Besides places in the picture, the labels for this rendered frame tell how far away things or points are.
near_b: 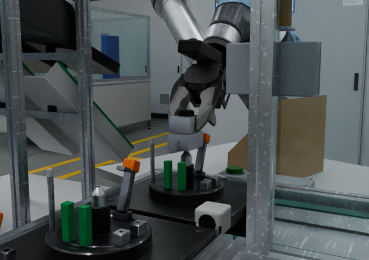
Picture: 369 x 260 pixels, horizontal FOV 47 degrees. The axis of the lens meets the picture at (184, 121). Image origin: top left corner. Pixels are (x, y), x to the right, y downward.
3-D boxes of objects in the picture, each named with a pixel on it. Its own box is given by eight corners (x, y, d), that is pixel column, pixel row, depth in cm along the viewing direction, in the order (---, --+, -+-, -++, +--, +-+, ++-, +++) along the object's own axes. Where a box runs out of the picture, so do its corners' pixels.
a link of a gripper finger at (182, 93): (179, 142, 82) (202, 106, 86) (168, 125, 78) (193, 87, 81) (167, 139, 84) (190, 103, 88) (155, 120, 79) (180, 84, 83)
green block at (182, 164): (180, 188, 76) (180, 161, 75) (186, 189, 76) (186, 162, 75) (177, 190, 75) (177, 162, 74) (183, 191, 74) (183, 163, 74)
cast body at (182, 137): (183, 144, 83) (183, 108, 82) (203, 146, 81) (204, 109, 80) (161, 151, 75) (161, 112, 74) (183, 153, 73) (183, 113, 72)
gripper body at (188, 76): (225, 112, 85) (240, 67, 91) (213, 84, 79) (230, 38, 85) (191, 109, 89) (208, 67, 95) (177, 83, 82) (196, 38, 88)
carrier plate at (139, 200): (163, 179, 96) (163, 170, 96) (267, 195, 85) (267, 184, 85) (94, 213, 75) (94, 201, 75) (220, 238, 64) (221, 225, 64)
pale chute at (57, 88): (86, 155, 104) (96, 140, 106) (124, 163, 97) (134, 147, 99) (5, 75, 86) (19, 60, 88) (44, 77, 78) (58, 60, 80)
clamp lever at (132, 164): (120, 210, 63) (130, 159, 65) (131, 212, 62) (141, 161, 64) (106, 208, 60) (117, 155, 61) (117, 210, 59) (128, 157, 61)
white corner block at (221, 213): (205, 223, 70) (206, 199, 70) (231, 228, 68) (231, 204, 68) (193, 233, 66) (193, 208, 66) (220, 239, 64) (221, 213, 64)
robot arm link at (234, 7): (262, 9, 96) (238, -18, 92) (251, 44, 91) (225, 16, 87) (236, 22, 102) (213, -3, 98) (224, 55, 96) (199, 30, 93)
